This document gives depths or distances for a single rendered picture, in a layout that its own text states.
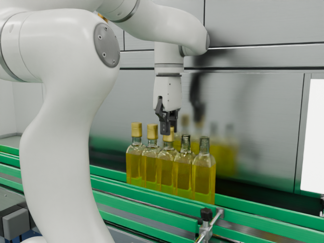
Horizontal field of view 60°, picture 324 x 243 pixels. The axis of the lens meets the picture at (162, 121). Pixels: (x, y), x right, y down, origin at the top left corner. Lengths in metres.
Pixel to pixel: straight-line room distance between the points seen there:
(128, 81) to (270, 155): 0.57
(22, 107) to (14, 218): 5.98
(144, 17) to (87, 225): 0.41
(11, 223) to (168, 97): 0.70
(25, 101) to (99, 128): 5.75
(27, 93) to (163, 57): 6.15
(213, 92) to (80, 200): 0.58
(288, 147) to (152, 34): 0.49
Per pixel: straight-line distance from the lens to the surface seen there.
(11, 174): 1.22
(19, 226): 1.16
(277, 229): 0.78
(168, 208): 0.85
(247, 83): 0.86
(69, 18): 0.37
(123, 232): 0.86
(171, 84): 0.79
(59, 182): 0.43
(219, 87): 0.89
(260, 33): 0.89
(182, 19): 0.70
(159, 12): 0.68
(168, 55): 0.78
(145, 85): 1.05
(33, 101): 6.68
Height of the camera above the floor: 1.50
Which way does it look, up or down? 10 degrees down
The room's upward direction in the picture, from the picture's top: straight up
